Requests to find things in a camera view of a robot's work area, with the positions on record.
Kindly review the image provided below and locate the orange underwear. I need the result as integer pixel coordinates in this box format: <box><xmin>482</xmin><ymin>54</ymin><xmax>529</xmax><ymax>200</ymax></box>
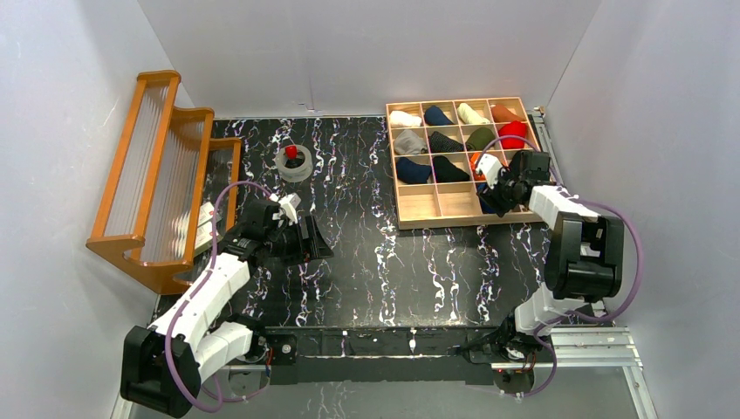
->
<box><xmin>469</xmin><ymin>153</ymin><xmax>496</xmax><ymax>182</ymax></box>

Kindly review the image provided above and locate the blue underwear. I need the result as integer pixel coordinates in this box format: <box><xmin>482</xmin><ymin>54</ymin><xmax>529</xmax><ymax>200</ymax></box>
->
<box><xmin>476</xmin><ymin>182</ymin><xmax>498</xmax><ymax>214</ymax></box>

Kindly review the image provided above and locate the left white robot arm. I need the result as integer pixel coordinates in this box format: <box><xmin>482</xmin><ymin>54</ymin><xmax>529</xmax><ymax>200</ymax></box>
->
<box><xmin>120</xmin><ymin>194</ymin><xmax>333</xmax><ymax>418</ymax></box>

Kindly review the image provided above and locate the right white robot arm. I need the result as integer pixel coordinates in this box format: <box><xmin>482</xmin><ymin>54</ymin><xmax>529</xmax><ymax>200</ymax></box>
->
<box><xmin>473</xmin><ymin>150</ymin><xmax>624</xmax><ymax>335</ymax></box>

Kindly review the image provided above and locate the clear tape roll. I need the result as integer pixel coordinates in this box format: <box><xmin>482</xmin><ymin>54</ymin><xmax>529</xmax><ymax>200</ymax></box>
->
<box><xmin>274</xmin><ymin>145</ymin><xmax>313</xmax><ymax>182</ymax></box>

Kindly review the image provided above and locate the red rolled cloth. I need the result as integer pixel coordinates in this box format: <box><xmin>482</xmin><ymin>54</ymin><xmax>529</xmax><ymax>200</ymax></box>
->
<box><xmin>498</xmin><ymin>120</ymin><xmax>527</xmax><ymax>149</ymax></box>

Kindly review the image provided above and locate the olive rolled cloth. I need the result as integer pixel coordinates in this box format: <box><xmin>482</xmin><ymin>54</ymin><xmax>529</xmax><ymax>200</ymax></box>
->
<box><xmin>465</xmin><ymin>127</ymin><xmax>496</xmax><ymax>151</ymax></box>

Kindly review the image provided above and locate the rust orange rolled cloth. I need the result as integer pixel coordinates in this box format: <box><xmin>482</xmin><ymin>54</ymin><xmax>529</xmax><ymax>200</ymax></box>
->
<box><xmin>490</xmin><ymin>104</ymin><xmax>523</xmax><ymax>123</ymax></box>

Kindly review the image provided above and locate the white box red label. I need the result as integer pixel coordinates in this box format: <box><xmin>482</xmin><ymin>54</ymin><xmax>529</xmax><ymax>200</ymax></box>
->
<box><xmin>197</xmin><ymin>202</ymin><xmax>223</xmax><ymax>228</ymax></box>

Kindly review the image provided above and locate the cream rolled cloth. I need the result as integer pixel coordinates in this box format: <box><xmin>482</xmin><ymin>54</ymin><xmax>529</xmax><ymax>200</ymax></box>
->
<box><xmin>456</xmin><ymin>102</ymin><xmax>491</xmax><ymax>125</ymax></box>

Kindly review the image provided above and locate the black rolled cloth middle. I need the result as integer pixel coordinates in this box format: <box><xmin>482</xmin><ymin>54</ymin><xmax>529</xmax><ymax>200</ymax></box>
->
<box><xmin>432</xmin><ymin>155</ymin><xmax>470</xmax><ymax>183</ymax></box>

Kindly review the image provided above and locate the dark patterned rolled cloth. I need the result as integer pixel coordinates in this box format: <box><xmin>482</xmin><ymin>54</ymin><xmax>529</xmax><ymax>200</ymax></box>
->
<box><xmin>428</xmin><ymin>131</ymin><xmax>465</xmax><ymax>154</ymax></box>

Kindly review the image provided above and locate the small red cap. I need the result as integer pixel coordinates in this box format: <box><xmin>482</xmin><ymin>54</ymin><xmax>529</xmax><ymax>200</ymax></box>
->
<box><xmin>284</xmin><ymin>145</ymin><xmax>298</xmax><ymax>160</ymax></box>

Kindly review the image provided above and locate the wooden compartment organizer box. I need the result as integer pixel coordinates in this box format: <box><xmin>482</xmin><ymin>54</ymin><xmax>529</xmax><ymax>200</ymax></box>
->
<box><xmin>386</xmin><ymin>97</ymin><xmax>540</xmax><ymax>230</ymax></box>

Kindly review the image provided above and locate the navy rolled cloth top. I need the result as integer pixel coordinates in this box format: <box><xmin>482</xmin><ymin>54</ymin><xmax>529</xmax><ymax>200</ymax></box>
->
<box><xmin>423</xmin><ymin>105</ymin><xmax>455</xmax><ymax>127</ymax></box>

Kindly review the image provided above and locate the wooden acrylic tiered rack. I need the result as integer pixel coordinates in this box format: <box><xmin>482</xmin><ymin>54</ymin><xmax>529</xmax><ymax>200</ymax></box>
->
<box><xmin>86</xmin><ymin>70</ymin><xmax>242</xmax><ymax>295</ymax></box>

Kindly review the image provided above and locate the grey rolled cloth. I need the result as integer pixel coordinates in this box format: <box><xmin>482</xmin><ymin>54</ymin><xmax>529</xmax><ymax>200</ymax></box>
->
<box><xmin>394</xmin><ymin>129</ymin><xmax>428</xmax><ymax>155</ymax></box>

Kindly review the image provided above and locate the white rolled cloth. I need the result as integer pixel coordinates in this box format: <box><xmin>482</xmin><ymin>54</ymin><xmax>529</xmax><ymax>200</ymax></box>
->
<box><xmin>387</xmin><ymin>110</ymin><xmax>422</xmax><ymax>128</ymax></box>

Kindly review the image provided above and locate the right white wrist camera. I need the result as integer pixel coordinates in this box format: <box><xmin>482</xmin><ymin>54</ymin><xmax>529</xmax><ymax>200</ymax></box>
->
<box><xmin>471</xmin><ymin>153</ymin><xmax>504</xmax><ymax>189</ymax></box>

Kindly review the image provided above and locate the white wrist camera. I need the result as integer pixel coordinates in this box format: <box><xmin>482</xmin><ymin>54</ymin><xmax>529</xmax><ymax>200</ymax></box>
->
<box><xmin>269</xmin><ymin>193</ymin><xmax>301</xmax><ymax>225</ymax></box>
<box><xmin>471</xmin><ymin>153</ymin><xmax>504</xmax><ymax>189</ymax></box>

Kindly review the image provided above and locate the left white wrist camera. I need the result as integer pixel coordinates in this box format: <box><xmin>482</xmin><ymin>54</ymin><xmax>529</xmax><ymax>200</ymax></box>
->
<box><xmin>269</xmin><ymin>193</ymin><xmax>301</xmax><ymax>225</ymax></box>

